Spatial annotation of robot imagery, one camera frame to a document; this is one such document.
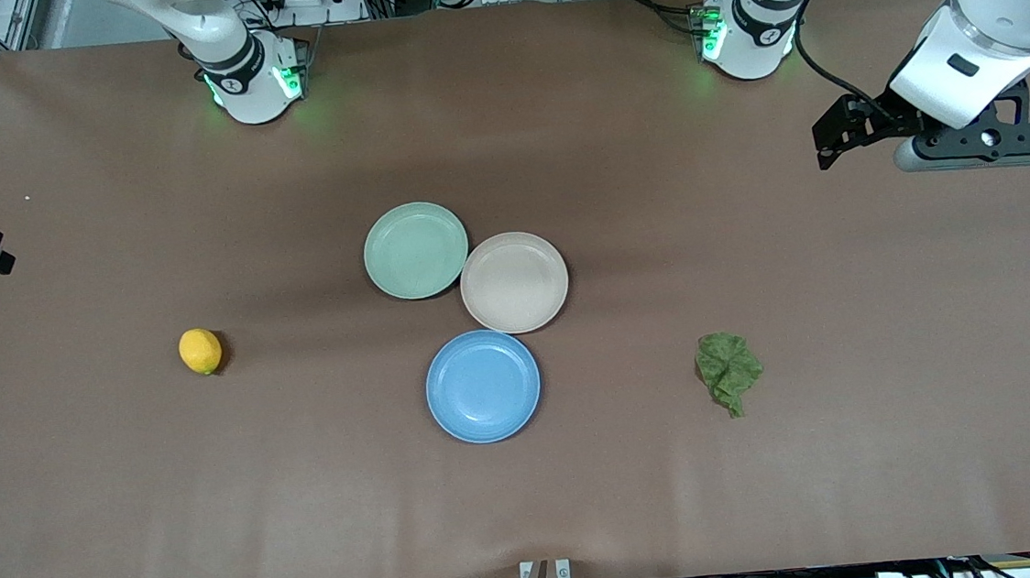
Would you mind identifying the green plate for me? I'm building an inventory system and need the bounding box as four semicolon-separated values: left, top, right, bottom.
358;198;473;304

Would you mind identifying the blue plate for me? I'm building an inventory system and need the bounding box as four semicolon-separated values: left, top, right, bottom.
422;325;546;449

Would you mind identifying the beige plate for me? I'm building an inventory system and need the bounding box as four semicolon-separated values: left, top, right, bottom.
456;227;574;339

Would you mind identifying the table cover sheet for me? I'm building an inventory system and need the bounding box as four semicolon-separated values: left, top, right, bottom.
0;0;1030;578

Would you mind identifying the green lettuce leaf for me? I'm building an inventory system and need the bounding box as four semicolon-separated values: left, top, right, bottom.
693;329;768;421

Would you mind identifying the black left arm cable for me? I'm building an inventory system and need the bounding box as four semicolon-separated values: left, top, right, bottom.
790;0;894;127

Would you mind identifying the yellow lemon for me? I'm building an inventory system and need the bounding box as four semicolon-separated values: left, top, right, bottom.
177;327;225;377

